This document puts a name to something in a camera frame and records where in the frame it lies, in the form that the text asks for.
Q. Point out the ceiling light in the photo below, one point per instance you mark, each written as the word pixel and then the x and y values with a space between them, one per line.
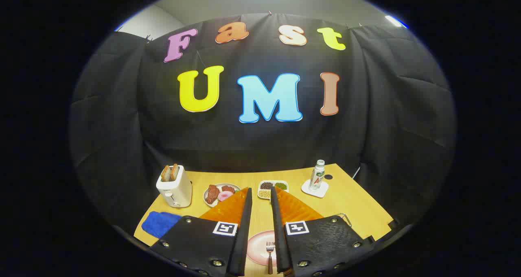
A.
pixel 394 21

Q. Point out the white divided tray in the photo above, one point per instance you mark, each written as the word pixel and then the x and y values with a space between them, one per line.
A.
pixel 273 190

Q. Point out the pile of green beans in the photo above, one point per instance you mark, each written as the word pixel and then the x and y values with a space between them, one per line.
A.
pixel 281 185

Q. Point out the pile of yellow soybeans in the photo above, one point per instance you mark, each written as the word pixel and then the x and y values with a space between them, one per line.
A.
pixel 264 194

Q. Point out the white drink bottle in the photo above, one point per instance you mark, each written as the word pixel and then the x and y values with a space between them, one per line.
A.
pixel 316 179

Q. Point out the red meat slice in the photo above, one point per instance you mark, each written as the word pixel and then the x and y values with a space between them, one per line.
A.
pixel 228 188

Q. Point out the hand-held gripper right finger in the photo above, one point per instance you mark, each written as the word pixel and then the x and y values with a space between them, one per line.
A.
pixel 277 228

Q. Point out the pile of dark beans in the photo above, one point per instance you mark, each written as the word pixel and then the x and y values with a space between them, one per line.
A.
pixel 266 185

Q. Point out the pink round plate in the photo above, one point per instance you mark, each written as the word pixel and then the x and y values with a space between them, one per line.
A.
pixel 257 248

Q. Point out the blue cloth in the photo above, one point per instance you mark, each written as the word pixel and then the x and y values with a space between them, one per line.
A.
pixel 160 224

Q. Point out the white oval plate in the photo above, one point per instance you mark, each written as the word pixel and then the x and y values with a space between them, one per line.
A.
pixel 209 206

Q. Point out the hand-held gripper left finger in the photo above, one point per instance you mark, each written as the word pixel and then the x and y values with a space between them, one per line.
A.
pixel 245 228

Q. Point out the white toaster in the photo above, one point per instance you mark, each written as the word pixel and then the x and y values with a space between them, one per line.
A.
pixel 175 191

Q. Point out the white square coaster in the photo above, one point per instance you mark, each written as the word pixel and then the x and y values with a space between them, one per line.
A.
pixel 321 193

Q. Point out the brown meat piece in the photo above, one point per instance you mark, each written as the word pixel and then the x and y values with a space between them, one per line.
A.
pixel 212 194

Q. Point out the black table clamp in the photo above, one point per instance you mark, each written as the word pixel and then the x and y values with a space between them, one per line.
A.
pixel 394 224

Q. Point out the pink ham slice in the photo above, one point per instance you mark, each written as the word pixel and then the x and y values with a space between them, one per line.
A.
pixel 224 196

